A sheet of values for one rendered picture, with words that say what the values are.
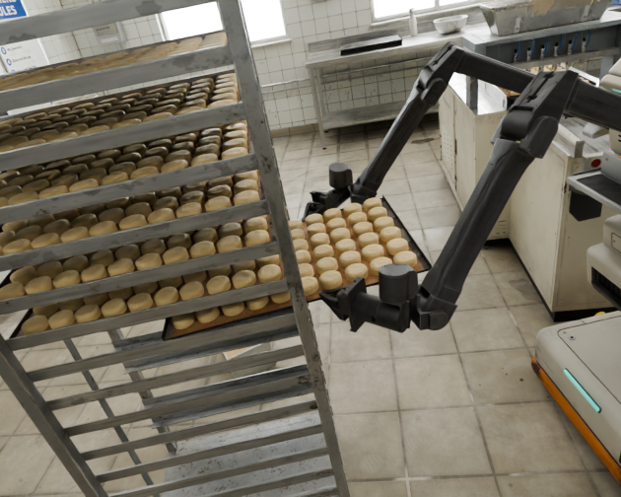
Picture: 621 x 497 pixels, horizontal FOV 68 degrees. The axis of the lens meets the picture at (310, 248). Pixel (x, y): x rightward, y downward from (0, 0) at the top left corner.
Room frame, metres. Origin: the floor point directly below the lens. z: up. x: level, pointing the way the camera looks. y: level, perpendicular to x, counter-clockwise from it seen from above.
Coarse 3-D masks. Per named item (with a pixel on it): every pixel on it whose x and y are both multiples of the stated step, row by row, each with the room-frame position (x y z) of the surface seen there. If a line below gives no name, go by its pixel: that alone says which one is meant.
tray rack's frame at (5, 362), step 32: (0, 352) 0.76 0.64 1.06; (32, 384) 0.78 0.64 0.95; (96, 384) 1.01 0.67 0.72; (32, 416) 0.76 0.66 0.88; (64, 448) 0.76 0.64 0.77; (192, 448) 1.20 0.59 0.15; (256, 448) 1.14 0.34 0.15; (288, 448) 1.12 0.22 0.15; (96, 480) 0.78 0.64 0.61; (224, 480) 1.04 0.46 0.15; (256, 480) 1.01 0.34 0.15; (320, 480) 0.97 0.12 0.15
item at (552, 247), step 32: (576, 128) 1.85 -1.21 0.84; (544, 160) 1.82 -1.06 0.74; (576, 160) 1.59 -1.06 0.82; (544, 192) 1.79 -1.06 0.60; (512, 224) 2.22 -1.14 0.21; (544, 224) 1.76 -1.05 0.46; (576, 224) 1.59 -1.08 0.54; (544, 256) 1.73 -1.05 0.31; (576, 256) 1.58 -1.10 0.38; (544, 288) 1.70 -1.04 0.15; (576, 288) 1.58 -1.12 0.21
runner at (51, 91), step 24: (216, 48) 0.80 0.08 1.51; (96, 72) 0.80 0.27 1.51; (120, 72) 0.80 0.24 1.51; (144, 72) 0.80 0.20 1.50; (168, 72) 0.80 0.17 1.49; (192, 72) 0.80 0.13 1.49; (0, 96) 0.79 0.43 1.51; (24, 96) 0.79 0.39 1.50; (48, 96) 0.79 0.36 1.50; (72, 96) 0.79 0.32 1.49
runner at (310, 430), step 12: (288, 432) 0.80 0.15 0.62; (300, 432) 0.80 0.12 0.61; (312, 432) 0.80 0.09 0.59; (228, 444) 0.82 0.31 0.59; (240, 444) 0.80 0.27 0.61; (252, 444) 0.80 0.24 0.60; (264, 444) 0.80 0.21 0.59; (180, 456) 0.79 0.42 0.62; (192, 456) 0.79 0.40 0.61; (204, 456) 0.79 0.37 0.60; (216, 456) 0.79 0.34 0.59; (120, 468) 0.81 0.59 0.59; (132, 468) 0.79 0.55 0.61; (144, 468) 0.79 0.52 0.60; (156, 468) 0.79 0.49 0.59; (108, 480) 0.79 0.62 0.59
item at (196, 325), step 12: (348, 228) 1.09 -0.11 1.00; (336, 252) 0.98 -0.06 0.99; (360, 252) 0.96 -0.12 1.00; (384, 252) 0.93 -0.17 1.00; (312, 264) 0.96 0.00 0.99; (420, 264) 0.85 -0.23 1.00; (312, 276) 0.91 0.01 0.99; (372, 276) 0.85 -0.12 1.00; (336, 288) 0.84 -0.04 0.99; (252, 312) 0.83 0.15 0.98; (264, 312) 0.82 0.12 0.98; (192, 324) 0.84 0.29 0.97; (204, 324) 0.83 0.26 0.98; (216, 324) 0.81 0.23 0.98
